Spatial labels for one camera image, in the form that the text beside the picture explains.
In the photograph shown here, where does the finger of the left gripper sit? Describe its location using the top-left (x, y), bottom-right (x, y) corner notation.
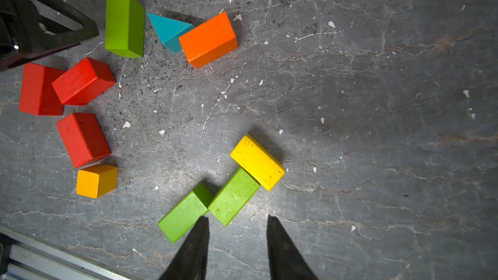
top-left (1, 0), bottom-right (99, 72)

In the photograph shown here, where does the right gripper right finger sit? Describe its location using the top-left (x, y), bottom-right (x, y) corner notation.
top-left (267, 215), bottom-right (318, 280)

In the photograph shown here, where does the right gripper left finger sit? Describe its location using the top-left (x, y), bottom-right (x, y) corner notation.
top-left (160, 216), bottom-right (210, 279)

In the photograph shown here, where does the green block pair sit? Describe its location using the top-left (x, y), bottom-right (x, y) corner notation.
top-left (208, 167), bottom-right (261, 226)
top-left (158, 183), bottom-right (213, 243)

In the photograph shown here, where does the red block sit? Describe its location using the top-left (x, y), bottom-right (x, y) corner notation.
top-left (52, 57), bottom-right (116, 106)
top-left (19, 63), bottom-right (65, 116)
top-left (57, 113), bottom-right (111, 168)

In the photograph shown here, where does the yellow rectangular block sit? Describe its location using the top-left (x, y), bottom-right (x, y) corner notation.
top-left (230, 134), bottom-right (285, 191)

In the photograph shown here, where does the teal triangle block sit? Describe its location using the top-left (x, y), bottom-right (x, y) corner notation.
top-left (147, 13), bottom-right (194, 53)

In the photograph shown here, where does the orange rectangular block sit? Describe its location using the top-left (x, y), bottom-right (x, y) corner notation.
top-left (179, 12), bottom-right (238, 69)

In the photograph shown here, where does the small orange-yellow cube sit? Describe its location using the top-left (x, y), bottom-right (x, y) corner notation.
top-left (76, 164), bottom-right (118, 198)

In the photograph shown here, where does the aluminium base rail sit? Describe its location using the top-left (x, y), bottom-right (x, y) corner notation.
top-left (1, 227), bottom-right (137, 279)

